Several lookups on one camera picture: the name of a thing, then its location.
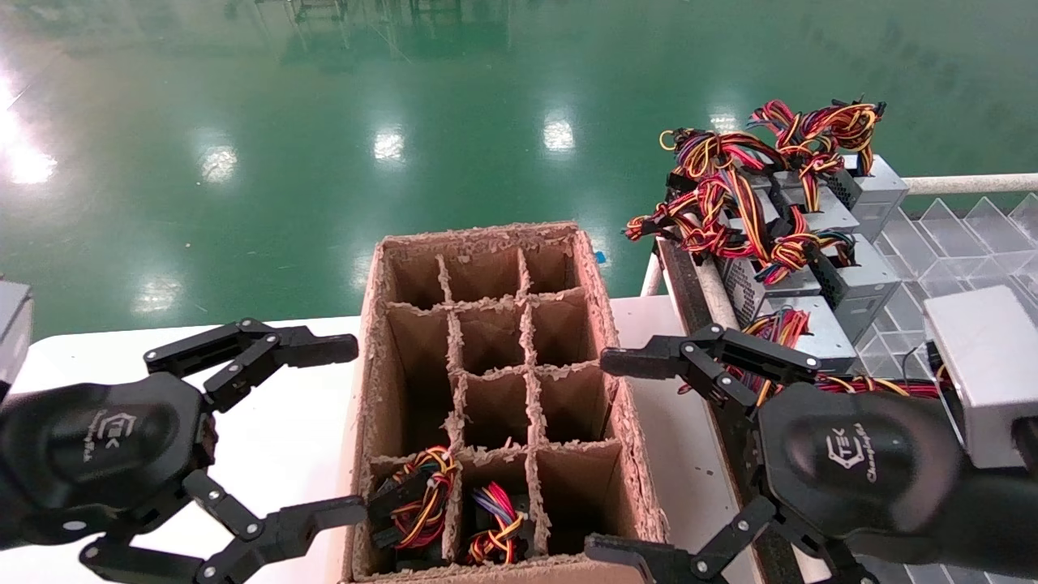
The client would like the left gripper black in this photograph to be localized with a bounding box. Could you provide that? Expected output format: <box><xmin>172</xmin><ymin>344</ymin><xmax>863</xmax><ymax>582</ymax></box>
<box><xmin>0</xmin><ymin>318</ymin><xmax>371</xmax><ymax>584</ymax></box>

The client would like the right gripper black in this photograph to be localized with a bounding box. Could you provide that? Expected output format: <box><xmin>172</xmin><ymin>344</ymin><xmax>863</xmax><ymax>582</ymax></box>
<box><xmin>585</xmin><ymin>324</ymin><xmax>976</xmax><ymax>584</ymax></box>

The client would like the cardboard box with dividers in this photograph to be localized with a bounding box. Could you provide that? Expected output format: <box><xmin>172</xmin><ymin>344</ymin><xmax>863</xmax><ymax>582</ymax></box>
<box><xmin>341</xmin><ymin>221</ymin><xmax>671</xmax><ymax>584</ymax></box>

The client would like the clear acrylic divider tray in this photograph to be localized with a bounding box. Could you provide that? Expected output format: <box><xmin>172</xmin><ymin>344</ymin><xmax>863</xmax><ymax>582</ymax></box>
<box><xmin>856</xmin><ymin>193</ymin><xmax>1038</xmax><ymax>382</ymax></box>

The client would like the white round side rail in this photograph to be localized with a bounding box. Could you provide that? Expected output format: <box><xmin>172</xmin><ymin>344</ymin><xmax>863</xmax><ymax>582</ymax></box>
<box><xmin>695</xmin><ymin>258</ymin><xmax>740</xmax><ymax>330</ymax></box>

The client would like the left wrist grey camera box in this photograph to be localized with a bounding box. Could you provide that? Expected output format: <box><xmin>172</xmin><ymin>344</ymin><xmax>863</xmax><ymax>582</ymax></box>
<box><xmin>0</xmin><ymin>280</ymin><xmax>35</xmax><ymax>398</ymax></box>

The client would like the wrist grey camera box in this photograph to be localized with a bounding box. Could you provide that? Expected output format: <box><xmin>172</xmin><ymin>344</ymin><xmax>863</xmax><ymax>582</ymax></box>
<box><xmin>0</xmin><ymin>280</ymin><xmax>35</xmax><ymax>398</ymax></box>
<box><xmin>923</xmin><ymin>284</ymin><xmax>1038</xmax><ymax>470</ymax></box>

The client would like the right wrist grey camera box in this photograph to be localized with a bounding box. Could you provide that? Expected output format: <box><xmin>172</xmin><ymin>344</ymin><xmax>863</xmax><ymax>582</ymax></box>
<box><xmin>923</xmin><ymin>284</ymin><xmax>1038</xmax><ymax>470</ymax></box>

